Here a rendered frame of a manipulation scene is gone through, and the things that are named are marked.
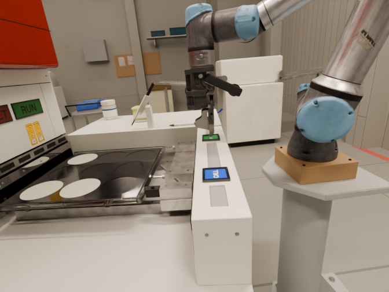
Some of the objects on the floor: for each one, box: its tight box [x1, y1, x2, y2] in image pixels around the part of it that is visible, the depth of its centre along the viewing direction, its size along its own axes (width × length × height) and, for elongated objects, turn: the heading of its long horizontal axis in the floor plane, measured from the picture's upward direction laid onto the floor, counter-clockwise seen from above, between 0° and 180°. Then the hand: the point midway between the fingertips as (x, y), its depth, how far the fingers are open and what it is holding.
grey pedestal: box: [262, 155, 389, 292], centre depth 90 cm, size 51×44×82 cm
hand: (212, 132), depth 70 cm, fingers closed
